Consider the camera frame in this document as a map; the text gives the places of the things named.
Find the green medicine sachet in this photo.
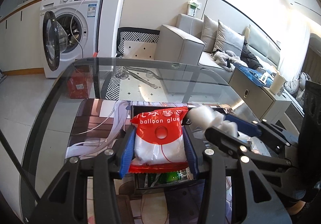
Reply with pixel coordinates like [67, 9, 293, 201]
[144, 168, 194, 188]

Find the red balloon glue packet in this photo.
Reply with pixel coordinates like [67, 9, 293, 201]
[129, 107, 188, 173]

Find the person right hand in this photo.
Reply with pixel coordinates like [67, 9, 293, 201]
[287, 201, 306, 215]

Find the beige side cabinet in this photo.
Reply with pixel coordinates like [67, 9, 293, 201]
[229, 68, 292, 124]

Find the black cardboard box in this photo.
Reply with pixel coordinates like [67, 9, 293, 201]
[130, 104, 274, 191]

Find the anime printed desk mat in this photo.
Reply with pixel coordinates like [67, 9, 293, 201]
[66, 100, 192, 223]

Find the white cup on cabinet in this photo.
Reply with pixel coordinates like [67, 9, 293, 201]
[269, 73, 286, 95]

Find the black jacket on sofa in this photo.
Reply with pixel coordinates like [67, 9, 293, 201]
[241, 40, 263, 70]

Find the grey fluffy blanket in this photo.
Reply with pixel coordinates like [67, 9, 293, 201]
[212, 50, 246, 72]

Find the grey throw pillow front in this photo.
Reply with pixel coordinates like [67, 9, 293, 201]
[213, 20, 245, 57]

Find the red box on floor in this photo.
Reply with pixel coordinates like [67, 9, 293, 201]
[67, 60, 97, 99]

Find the beige sofa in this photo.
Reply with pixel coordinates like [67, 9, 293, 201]
[154, 14, 280, 81]

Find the beige throw pillow back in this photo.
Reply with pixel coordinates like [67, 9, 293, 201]
[201, 15, 218, 53]

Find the black patterned chair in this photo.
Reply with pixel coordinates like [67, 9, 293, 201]
[116, 27, 160, 60]

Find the white front-load washing machine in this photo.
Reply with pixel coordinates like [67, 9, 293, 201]
[40, 0, 102, 78]

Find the wall tissue holder green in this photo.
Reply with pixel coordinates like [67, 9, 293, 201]
[187, 0, 202, 17]

